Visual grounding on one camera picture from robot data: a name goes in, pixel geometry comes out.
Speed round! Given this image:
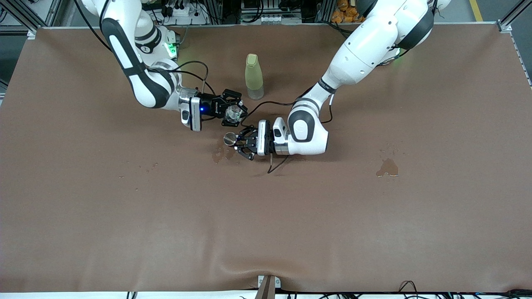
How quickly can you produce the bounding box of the clear glass beaker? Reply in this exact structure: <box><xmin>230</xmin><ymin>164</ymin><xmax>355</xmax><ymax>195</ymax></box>
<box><xmin>226</xmin><ymin>104</ymin><xmax>246</xmax><ymax>124</ymax></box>

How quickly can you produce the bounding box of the yellow-green capped bottle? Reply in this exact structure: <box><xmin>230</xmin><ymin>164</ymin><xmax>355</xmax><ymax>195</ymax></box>
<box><xmin>245</xmin><ymin>53</ymin><xmax>265</xmax><ymax>100</ymax></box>

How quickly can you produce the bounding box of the spilled liquid puddle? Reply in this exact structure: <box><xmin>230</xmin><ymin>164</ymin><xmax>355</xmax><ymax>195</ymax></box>
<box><xmin>376</xmin><ymin>158</ymin><xmax>399</xmax><ymax>178</ymax></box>
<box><xmin>212</xmin><ymin>145</ymin><xmax>238</xmax><ymax>164</ymax></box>

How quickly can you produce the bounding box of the brown table mat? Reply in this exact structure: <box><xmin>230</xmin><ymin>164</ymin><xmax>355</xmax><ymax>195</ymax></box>
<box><xmin>0</xmin><ymin>23</ymin><xmax>532</xmax><ymax>293</ymax></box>

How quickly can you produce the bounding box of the white power strip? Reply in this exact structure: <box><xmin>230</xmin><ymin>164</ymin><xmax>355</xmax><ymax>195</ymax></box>
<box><xmin>160</xmin><ymin>3</ymin><xmax>208</xmax><ymax>25</ymax></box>

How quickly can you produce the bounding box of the orange packet pile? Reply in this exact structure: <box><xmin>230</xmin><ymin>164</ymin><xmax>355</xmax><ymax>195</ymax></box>
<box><xmin>331</xmin><ymin>0</ymin><xmax>366</xmax><ymax>24</ymax></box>

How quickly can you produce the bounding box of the brown wooden strip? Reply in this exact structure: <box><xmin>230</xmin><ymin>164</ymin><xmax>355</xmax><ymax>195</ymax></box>
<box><xmin>254</xmin><ymin>276</ymin><xmax>276</xmax><ymax>299</ymax></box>

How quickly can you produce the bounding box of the metal edge bracket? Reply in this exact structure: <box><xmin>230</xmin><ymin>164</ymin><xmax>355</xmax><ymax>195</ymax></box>
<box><xmin>258</xmin><ymin>275</ymin><xmax>281</xmax><ymax>289</ymax></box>

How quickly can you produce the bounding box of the aluminium frame profile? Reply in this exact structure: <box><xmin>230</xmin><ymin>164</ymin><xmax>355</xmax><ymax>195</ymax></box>
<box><xmin>0</xmin><ymin>0</ymin><xmax>63</xmax><ymax>40</ymax></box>
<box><xmin>498</xmin><ymin>0</ymin><xmax>532</xmax><ymax>33</ymax></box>

